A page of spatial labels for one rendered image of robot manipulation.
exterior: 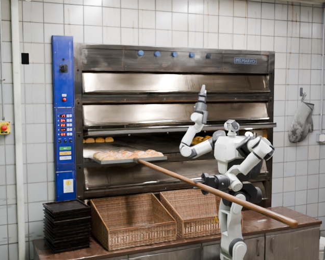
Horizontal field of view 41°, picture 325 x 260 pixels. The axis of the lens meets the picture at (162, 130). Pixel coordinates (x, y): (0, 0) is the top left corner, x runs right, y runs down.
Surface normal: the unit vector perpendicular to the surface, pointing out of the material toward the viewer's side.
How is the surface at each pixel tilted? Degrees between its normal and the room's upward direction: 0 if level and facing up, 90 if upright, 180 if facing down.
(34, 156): 90
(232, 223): 114
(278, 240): 90
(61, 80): 90
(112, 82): 70
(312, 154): 90
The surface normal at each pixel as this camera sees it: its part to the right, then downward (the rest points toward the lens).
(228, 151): -0.45, 0.00
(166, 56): 0.40, 0.08
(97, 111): 0.37, -0.26
